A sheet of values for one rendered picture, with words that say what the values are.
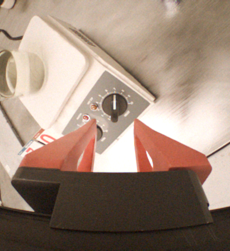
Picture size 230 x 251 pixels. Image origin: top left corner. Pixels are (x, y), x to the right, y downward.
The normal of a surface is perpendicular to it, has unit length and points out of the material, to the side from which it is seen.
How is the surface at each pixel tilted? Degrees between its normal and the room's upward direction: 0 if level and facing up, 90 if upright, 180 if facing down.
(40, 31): 0
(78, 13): 0
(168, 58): 0
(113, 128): 30
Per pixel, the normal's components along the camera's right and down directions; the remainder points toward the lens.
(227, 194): -0.40, 0.25
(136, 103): 0.00, 0.57
